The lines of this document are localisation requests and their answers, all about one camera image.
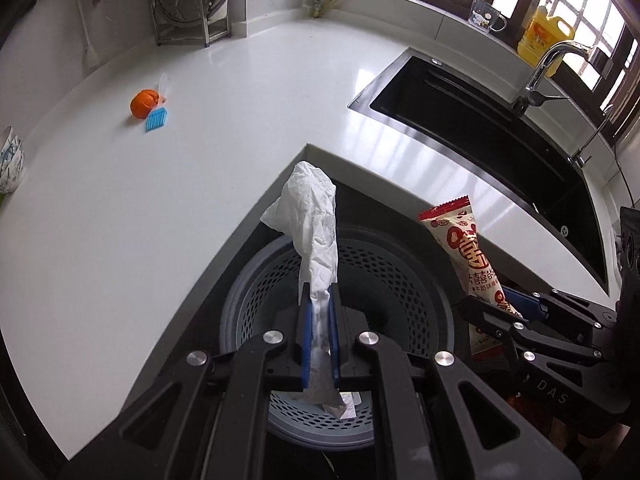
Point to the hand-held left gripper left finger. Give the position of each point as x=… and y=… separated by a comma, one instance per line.
x=306, y=355

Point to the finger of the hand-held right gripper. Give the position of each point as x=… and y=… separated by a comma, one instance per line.
x=522, y=302
x=500, y=322

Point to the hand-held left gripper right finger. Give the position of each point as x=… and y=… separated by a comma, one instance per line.
x=335, y=355

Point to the grey perforated trash bin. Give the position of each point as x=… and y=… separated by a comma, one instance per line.
x=390, y=300

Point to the red white snack wrapper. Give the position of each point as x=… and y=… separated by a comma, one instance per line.
x=457, y=250

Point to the white tissue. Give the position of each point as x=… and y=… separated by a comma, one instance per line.
x=315, y=220

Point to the black kitchen sink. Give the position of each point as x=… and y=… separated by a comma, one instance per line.
x=475, y=135

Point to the thin chrome tap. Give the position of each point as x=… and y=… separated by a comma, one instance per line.
x=595, y=135

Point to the chrome sink faucet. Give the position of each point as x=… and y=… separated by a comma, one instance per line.
x=545, y=60

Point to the yellow detergent bottle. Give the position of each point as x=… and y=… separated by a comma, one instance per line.
x=542, y=35

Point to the blue ribbed plastic piece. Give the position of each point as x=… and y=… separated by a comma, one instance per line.
x=156, y=120

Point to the clear mug with cartoon print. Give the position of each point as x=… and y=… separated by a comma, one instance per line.
x=484, y=15

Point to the orange peel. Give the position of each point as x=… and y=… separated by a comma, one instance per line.
x=142, y=104

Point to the clear wrapper strip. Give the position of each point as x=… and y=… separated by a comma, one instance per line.
x=164, y=85

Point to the white blue patterned bowl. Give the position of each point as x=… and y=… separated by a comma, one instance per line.
x=12, y=172
x=5, y=142

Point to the metal dish rack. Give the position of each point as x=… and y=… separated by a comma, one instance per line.
x=180, y=15

